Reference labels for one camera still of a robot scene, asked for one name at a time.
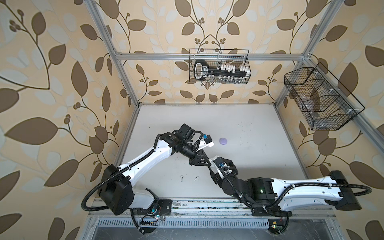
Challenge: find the purple round charging case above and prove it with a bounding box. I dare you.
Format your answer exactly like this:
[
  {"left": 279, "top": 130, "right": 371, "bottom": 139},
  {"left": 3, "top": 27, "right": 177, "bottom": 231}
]
[{"left": 219, "top": 138, "right": 228, "bottom": 146}]

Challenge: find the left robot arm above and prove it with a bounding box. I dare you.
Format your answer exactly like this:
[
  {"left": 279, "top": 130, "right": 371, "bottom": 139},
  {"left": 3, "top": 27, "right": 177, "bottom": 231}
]
[{"left": 81, "top": 124, "right": 214, "bottom": 216}]

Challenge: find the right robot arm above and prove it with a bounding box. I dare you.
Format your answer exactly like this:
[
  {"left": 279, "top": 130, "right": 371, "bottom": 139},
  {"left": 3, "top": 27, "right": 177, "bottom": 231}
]
[{"left": 210, "top": 157, "right": 372, "bottom": 217}]

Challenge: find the black tool with white bits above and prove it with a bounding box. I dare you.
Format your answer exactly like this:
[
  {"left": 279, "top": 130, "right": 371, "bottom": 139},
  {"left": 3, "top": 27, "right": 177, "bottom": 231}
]
[{"left": 192, "top": 60, "right": 251, "bottom": 80}]

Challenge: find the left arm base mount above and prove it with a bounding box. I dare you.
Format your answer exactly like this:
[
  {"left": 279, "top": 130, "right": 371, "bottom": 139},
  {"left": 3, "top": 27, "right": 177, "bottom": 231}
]
[{"left": 130, "top": 199, "right": 173, "bottom": 235}]

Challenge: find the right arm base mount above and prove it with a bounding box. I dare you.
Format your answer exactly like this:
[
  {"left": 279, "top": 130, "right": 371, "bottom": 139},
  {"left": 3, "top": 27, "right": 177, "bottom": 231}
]
[{"left": 250, "top": 204, "right": 293, "bottom": 236}]

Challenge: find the black wire basket back wall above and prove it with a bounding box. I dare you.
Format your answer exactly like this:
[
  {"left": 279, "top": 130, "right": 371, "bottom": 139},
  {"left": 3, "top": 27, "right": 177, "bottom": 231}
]
[{"left": 189, "top": 48, "right": 252, "bottom": 85}]

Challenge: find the black wire basket wall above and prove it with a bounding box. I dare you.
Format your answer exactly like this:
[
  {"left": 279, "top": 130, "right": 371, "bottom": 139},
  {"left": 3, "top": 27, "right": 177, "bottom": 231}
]
[
  {"left": 284, "top": 62, "right": 366, "bottom": 131},
  {"left": 189, "top": 48, "right": 252, "bottom": 85}
]

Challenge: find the aluminium rail front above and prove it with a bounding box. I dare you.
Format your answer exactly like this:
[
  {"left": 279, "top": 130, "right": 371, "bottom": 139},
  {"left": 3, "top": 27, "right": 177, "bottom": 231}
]
[{"left": 88, "top": 197, "right": 337, "bottom": 224}]

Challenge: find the black wire basket right wall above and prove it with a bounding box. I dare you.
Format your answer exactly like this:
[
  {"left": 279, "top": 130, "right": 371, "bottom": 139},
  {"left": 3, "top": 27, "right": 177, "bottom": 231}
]
[{"left": 284, "top": 62, "right": 366, "bottom": 131}]

